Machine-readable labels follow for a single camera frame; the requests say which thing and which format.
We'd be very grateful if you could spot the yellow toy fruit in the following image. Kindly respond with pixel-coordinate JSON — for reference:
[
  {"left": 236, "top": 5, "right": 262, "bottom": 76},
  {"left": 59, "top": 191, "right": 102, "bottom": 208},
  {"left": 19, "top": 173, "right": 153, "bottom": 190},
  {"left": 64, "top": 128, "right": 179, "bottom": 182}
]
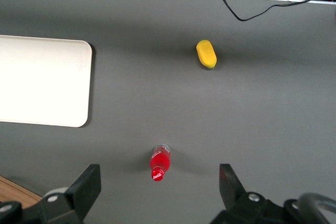
[{"left": 196, "top": 39, "right": 218, "bottom": 70}]

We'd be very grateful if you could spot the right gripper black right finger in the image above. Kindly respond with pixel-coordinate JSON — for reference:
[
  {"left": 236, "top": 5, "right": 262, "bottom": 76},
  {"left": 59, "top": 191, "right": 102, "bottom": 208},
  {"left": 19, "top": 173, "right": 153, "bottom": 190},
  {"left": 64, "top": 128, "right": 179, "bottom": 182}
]
[{"left": 209, "top": 163, "right": 302, "bottom": 224}]

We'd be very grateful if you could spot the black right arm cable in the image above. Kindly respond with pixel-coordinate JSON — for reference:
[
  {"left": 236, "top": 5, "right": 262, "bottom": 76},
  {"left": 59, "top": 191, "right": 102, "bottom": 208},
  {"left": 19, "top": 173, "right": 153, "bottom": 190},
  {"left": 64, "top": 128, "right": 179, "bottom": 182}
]
[{"left": 296, "top": 193, "right": 336, "bottom": 224}]

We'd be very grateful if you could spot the wooden drawer cabinet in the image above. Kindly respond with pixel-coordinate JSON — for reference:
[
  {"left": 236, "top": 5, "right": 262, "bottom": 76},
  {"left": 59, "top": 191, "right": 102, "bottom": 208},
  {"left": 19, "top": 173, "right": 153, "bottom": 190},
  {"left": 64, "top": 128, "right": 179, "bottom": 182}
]
[{"left": 0, "top": 176, "right": 43, "bottom": 209}]

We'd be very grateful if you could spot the red coke bottle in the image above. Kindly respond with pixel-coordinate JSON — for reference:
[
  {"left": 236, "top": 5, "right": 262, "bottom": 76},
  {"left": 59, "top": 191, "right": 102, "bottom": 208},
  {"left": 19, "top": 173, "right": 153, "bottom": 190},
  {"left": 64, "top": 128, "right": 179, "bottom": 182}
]
[{"left": 150, "top": 144, "right": 172, "bottom": 182}]

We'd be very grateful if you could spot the cream rectangular tray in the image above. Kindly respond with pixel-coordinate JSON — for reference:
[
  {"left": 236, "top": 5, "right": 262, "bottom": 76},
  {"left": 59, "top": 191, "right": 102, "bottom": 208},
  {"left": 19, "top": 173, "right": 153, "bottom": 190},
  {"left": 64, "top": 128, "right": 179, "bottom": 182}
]
[{"left": 0, "top": 35, "right": 93, "bottom": 128}]

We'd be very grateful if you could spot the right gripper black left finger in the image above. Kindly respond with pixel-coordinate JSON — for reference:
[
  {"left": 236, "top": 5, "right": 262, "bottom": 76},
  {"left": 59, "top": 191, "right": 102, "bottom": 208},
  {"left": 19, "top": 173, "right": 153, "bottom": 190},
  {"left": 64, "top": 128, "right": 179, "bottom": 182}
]
[{"left": 0, "top": 164, "right": 102, "bottom": 224}]

